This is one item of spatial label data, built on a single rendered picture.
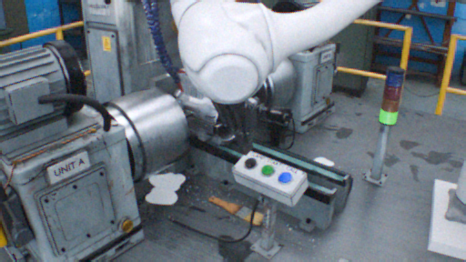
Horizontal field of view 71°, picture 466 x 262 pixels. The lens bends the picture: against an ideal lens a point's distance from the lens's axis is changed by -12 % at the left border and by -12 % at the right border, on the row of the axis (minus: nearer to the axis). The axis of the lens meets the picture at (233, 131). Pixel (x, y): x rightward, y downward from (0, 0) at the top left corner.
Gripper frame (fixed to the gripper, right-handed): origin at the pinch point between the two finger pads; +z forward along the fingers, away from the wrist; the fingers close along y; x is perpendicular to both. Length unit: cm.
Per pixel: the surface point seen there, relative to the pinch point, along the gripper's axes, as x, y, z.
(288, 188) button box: 2.3, -12.2, 8.0
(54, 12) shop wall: -183, 589, 106
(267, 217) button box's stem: 4.7, -5.2, 21.9
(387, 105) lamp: -50, -16, 24
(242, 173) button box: 3.4, 0.1, 8.0
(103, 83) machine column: -7, 77, 8
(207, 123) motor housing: -13.4, 30.1, 17.7
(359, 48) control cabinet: -297, 100, 172
